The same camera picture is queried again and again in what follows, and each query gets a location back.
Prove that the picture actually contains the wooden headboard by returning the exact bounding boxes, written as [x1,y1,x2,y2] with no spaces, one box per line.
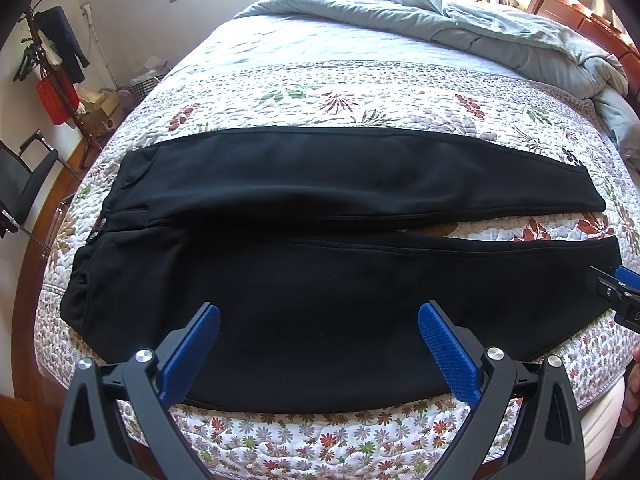
[527,0,639,107]

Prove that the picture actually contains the wire basket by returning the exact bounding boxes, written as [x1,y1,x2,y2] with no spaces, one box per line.
[130,67,169,103]

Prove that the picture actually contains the right hand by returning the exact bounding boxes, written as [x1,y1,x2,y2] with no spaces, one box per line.
[620,346,640,428]

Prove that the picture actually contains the floral quilted bedspread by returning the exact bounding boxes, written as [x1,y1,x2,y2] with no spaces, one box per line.
[35,15,639,479]

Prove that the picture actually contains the dark hanging jacket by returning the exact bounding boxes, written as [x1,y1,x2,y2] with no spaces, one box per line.
[34,6,90,84]

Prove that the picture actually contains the cardboard box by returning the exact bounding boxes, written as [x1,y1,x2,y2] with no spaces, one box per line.
[77,87,125,136]

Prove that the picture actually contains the red bag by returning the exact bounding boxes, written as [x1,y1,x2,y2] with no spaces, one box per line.
[36,72,80,126]

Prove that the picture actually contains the black pants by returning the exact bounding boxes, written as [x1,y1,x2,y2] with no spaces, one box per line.
[60,127,622,414]

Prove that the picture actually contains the black office chair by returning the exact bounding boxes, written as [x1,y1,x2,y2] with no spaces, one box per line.
[0,129,81,256]

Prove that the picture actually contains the wooden coat rack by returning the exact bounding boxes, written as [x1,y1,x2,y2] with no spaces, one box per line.
[14,0,102,169]

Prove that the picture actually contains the grey blue duvet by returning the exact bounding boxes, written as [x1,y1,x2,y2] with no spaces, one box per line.
[240,0,639,165]

